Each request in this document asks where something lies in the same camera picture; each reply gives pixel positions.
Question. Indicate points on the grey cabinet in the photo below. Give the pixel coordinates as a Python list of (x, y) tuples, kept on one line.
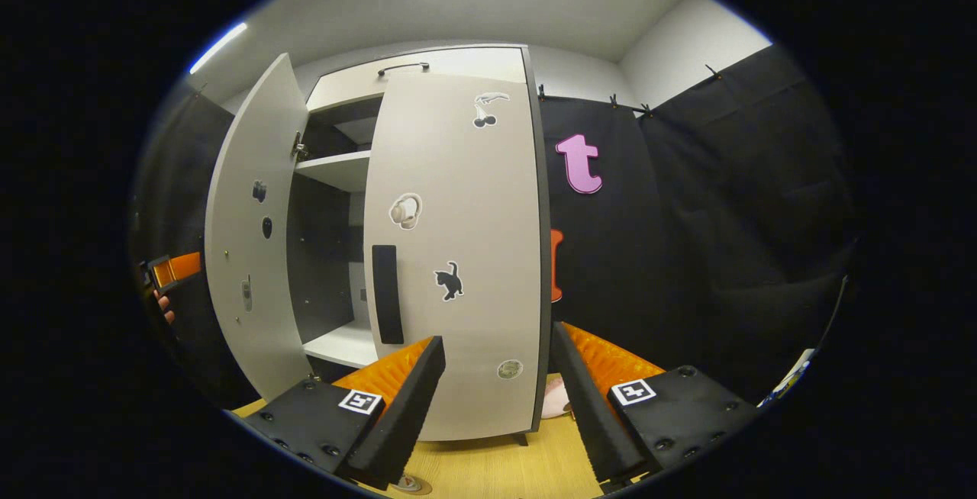
[(328, 255)]

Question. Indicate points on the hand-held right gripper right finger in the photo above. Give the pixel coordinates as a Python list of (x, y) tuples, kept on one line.
[(584, 407)]

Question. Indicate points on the metal cabinet door hinge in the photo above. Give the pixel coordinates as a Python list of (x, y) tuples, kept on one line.
[(299, 146)]

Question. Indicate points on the grey cabinet door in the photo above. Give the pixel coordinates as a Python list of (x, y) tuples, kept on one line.
[(244, 316), (473, 201)]

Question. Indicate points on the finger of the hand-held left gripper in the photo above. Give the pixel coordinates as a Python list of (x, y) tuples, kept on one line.
[(179, 266)]

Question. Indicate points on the pink and white object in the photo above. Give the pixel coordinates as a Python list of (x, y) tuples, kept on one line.
[(556, 400)]

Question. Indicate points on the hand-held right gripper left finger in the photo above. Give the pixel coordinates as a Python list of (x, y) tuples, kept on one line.
[(412, 407)]

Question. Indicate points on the black backdrop cloth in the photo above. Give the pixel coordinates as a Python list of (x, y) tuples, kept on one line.
[(725, 217), (175, 201)]

